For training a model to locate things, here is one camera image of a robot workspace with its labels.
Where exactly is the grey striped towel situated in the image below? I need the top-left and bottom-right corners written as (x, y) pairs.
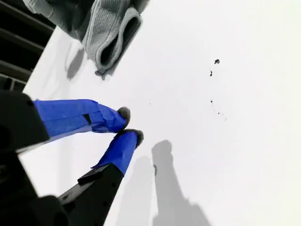
top-left (22, 0), bottom-right (151, 81)

